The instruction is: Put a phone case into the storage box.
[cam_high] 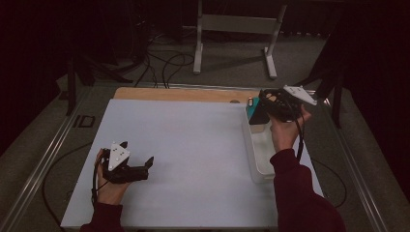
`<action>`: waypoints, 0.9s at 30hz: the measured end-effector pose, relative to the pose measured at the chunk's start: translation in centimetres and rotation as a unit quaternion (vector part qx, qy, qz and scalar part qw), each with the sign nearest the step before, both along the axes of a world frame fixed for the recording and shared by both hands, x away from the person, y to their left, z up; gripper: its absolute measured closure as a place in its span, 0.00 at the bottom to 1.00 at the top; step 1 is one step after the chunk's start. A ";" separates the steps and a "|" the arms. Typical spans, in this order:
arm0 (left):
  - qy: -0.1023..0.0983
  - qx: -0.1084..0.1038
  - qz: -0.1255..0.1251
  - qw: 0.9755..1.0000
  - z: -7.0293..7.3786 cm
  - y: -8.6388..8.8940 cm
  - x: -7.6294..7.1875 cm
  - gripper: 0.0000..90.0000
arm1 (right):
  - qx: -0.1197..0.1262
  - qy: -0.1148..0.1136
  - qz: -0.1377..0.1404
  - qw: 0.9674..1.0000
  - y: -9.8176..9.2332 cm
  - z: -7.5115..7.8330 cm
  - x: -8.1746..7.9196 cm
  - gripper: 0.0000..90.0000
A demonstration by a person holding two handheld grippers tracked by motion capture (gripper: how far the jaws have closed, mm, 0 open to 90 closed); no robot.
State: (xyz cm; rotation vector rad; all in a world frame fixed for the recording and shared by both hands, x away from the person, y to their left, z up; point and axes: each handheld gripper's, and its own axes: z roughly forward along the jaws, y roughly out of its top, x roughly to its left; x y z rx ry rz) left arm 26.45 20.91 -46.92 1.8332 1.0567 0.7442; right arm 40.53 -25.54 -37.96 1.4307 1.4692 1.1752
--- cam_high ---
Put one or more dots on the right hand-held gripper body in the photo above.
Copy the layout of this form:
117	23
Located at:
286	108

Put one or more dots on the black tripod stand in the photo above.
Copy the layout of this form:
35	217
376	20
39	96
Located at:
336	103
71	87

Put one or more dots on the person's left hand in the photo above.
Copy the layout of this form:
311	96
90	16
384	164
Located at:
111	193

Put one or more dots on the white metal stand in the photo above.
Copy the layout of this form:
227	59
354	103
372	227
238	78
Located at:
238	24

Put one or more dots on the metal floor rail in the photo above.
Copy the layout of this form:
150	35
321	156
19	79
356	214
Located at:
42	167
357	180

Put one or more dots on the black phone case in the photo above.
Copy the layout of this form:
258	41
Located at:
259	118

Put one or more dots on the person's right hand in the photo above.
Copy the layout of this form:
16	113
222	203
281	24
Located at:
285	135

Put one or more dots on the white plastic box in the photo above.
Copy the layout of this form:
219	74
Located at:
262	154

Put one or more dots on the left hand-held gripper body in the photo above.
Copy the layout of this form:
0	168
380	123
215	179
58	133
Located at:
117	158

